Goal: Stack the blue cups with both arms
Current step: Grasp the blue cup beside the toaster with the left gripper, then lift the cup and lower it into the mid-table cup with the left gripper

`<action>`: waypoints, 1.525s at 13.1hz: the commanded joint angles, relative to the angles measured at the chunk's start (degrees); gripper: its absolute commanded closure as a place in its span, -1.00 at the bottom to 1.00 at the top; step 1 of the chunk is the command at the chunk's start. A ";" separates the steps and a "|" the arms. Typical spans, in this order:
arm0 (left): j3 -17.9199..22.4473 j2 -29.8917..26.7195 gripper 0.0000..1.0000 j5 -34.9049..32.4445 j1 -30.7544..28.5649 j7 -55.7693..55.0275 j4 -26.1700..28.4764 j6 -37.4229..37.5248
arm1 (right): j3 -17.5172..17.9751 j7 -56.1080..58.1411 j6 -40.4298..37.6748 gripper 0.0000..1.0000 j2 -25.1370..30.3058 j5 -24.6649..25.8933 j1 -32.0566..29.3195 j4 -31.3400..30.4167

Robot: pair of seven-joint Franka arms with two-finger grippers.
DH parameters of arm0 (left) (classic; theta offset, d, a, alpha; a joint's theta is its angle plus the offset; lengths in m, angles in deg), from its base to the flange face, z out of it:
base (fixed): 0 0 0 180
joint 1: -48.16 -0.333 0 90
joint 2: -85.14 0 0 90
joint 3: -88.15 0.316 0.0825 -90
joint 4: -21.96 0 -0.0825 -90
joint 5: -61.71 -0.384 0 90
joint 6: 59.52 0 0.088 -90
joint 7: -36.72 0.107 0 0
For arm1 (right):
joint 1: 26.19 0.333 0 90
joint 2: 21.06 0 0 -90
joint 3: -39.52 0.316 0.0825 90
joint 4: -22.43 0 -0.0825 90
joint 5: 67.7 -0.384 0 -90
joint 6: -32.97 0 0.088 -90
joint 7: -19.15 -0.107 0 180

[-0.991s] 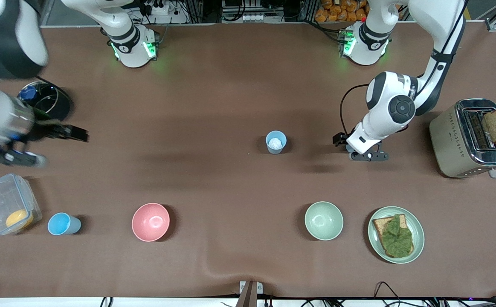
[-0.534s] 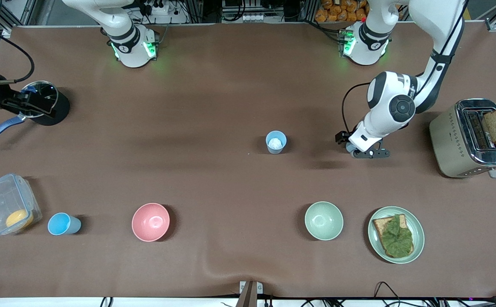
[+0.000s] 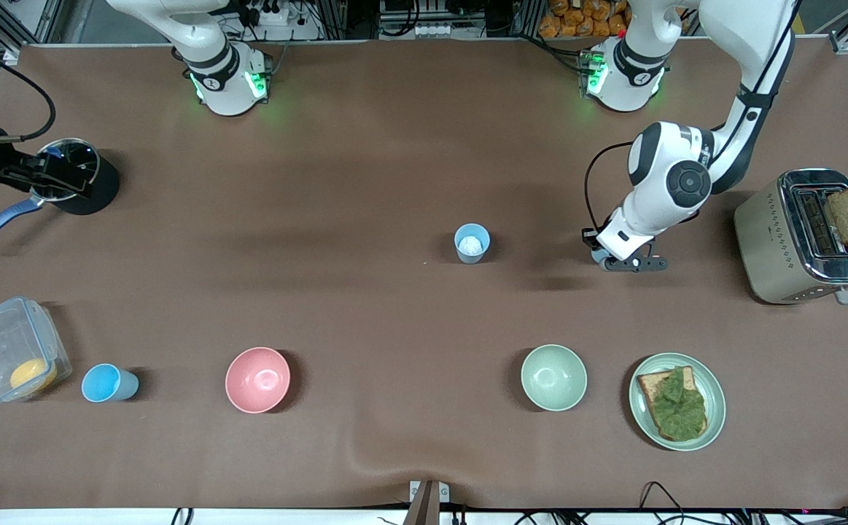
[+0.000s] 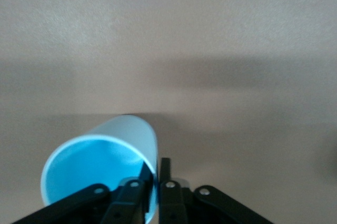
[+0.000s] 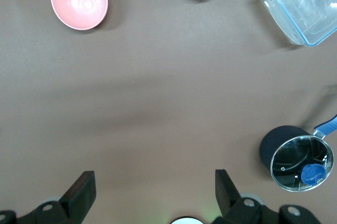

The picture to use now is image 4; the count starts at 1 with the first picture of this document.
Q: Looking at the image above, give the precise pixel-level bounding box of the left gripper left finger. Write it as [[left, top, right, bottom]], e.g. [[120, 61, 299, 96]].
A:
[[12, 162, 156, 224]]

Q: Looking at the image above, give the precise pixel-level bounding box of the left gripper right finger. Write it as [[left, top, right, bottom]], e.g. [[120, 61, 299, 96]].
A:
[[159, 157, 274, 224]]

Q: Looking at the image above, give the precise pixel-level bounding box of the blue plastic cup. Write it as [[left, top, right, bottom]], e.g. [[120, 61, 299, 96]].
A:
[[40, 114, 160, 224]]

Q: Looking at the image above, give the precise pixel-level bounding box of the brown table cover mat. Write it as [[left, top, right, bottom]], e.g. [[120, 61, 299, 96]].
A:
[[0, 0, 337, 224]]

